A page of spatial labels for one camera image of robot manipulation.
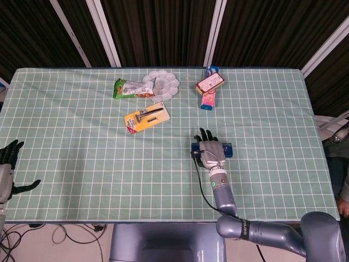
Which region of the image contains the white blue board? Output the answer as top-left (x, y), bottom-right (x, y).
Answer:
top-left (0, 76), bottom-right (10, 95)

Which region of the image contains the dark pleated curtain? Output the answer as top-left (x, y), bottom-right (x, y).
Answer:
top-left (0, 0), bottom-right (349, 118)

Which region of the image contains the green snack bag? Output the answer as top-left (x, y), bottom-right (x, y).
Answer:
top-left (113, 78), bottom-right (156, 99)

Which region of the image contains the pink blue toothpaste box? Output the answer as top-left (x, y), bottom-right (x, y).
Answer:
top-left (200, 65), bottom-right (220, 111)

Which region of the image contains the black right hand cable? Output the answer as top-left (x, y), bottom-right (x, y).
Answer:
top-left (190, 149), bottom-right (240, 219)

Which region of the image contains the yellow razor blister pack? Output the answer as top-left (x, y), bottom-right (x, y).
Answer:
top-left (124, 101), bottom-right (171, 135)

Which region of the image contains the white flower paint palette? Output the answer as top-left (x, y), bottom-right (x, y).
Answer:
top-left (142, 70), bottom-right (180, 103)

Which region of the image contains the white metal frame post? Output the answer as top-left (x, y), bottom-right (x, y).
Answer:
top-left (50, 0), bottom-right (91, 68)
top-left (302, 16), bottom-right (349, 77)
top-left (203, 0), bottom-right (227, 67)

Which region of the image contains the black floor cable bundle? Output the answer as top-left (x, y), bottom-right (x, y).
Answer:
top-left (0, 225), bottom-right (31, 262)

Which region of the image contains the grey corrugated hose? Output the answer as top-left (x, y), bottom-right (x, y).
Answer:
top-left (330, 130), bottom-right (349, 145)

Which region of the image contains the white double frame post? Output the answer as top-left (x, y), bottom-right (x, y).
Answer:
top-left (86, 0), bottom-right (122, 68)

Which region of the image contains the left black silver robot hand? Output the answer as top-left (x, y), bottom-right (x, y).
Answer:
top-left (0, 139), bottom-right (41, 205)

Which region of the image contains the grey floor cable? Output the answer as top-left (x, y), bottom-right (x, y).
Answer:
top-left (52, 223), bottom-right (107, 245)

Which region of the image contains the blue glasses case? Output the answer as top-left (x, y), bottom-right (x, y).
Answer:
top-left (190, 141), bottom-right (234, 159)

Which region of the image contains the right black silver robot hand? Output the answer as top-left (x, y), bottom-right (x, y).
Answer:
top-left (191, 127), bottom-right (227, 171)

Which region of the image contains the blue grey robot torso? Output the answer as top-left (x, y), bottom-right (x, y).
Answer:
top-left (109, 223), bottom-right (227, 262)

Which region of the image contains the green checked tablecloth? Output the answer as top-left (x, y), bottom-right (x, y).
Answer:
top-left (0, 67), bottom-right (341, 223)

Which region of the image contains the red yellow carton box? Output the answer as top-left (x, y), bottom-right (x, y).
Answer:
top-left (195, 72), bottom-right (226, 96)

